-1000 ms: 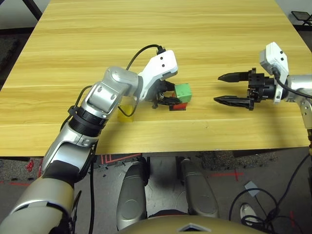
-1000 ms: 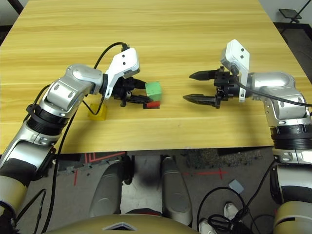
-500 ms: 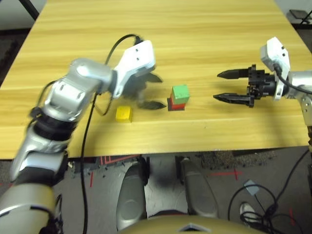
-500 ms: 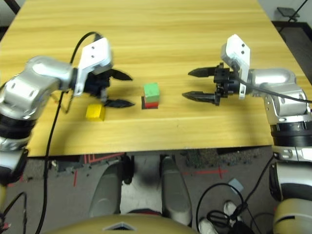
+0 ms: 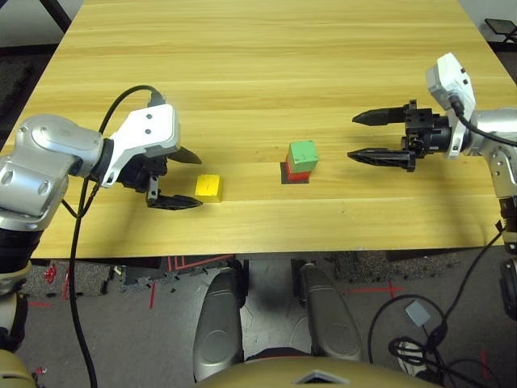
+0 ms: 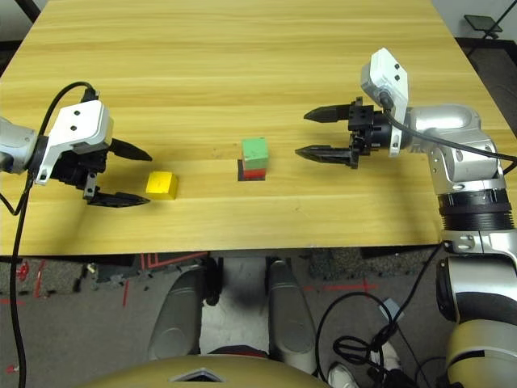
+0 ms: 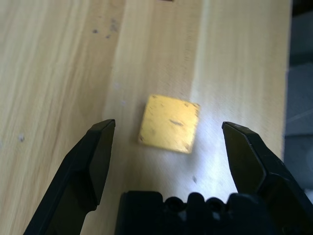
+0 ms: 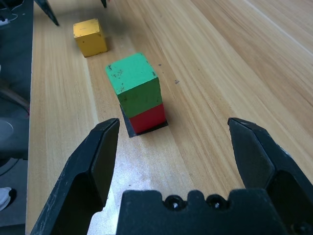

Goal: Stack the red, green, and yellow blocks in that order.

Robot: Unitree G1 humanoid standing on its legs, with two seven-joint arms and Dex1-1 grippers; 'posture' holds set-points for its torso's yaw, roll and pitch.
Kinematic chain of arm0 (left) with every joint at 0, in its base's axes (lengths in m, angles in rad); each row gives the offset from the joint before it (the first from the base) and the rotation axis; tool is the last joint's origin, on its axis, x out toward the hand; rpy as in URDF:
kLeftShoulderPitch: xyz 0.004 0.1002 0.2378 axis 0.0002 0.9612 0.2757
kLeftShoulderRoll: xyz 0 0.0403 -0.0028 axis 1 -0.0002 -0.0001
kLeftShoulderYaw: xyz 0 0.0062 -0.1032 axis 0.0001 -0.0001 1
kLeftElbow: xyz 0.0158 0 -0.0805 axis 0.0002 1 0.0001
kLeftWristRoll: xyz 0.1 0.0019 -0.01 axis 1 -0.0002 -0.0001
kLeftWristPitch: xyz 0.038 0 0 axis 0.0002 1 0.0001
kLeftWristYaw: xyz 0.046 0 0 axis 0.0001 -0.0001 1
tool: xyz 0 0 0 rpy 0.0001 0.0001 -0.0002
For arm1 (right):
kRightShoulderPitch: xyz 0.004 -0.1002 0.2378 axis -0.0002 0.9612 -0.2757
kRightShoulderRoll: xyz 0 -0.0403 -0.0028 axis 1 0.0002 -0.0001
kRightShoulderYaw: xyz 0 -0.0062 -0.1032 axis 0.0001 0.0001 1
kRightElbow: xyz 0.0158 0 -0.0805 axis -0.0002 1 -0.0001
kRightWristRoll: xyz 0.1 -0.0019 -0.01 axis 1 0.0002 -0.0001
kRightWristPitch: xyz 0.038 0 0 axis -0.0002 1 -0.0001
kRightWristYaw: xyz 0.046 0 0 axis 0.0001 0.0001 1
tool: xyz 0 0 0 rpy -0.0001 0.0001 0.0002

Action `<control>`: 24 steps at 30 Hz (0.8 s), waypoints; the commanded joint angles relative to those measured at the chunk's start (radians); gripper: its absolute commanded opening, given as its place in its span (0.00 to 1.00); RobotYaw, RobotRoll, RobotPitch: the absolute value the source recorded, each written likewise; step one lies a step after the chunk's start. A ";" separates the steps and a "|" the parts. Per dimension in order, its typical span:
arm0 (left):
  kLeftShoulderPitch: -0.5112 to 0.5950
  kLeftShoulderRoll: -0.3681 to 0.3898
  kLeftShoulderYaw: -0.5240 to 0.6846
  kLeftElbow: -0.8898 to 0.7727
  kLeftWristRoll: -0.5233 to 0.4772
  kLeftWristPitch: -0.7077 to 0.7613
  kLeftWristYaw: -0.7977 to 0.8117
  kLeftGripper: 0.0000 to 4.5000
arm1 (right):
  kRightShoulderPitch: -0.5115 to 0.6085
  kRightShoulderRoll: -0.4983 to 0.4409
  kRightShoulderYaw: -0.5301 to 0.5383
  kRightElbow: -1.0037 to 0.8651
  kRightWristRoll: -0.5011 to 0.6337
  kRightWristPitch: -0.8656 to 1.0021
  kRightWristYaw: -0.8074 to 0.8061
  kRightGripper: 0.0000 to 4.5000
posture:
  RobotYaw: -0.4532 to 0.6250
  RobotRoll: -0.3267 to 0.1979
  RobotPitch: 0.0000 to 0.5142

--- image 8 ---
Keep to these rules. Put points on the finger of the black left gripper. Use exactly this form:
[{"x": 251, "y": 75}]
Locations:
[
  {"x": 47, "y": 11},
  {"x": 104, "y": 3}
]

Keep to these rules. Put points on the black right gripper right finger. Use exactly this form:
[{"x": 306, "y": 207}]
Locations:
[{"x": 269, "y": 161}]

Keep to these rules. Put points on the red wooden block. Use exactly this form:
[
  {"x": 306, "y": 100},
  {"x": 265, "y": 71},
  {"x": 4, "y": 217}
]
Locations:
[{"x": 146, "y": 120}]

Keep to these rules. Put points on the grey right robot leg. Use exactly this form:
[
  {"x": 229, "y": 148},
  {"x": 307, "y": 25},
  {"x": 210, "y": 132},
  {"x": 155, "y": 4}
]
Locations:
[{"x": 12, "y": 137}]

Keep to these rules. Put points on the black square marker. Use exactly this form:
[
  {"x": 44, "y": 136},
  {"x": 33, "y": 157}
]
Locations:
[{"x": 127, "y": 127}]

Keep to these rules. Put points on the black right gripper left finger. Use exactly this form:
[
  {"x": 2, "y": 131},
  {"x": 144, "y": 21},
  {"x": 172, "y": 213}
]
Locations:
[{"x": 78, "y": 176}]

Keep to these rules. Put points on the yellow wooden block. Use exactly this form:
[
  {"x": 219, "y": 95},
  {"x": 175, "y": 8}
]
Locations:
[{"x": 89, "y": 36}]

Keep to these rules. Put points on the green wooden block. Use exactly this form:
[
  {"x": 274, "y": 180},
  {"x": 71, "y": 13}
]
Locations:
[{"x": 132, "y": 78}]

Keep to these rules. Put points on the white sneaker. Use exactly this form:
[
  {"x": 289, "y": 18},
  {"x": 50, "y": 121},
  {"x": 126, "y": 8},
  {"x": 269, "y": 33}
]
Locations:
[{"x": 5, "y": 198}]

